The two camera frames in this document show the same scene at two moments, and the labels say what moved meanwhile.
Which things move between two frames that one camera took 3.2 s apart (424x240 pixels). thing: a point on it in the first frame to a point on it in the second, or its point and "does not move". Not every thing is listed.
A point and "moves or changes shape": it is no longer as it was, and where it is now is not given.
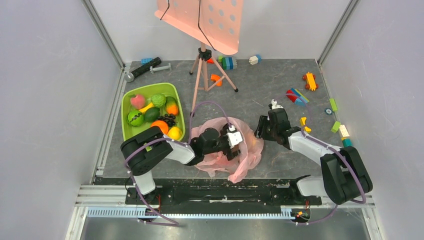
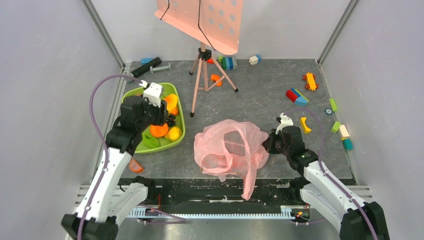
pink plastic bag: (239, 167) moves or changes shape
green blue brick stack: (228, 63) does not move
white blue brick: (255, 60) does not move
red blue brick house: (294, 96) does not move
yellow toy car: (311, 84) does not move
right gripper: (265, 127) to (276, 135)
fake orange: (162, 125) does not move
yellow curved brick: (302, 122) does not move
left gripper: (230, 155) to (161, 113)
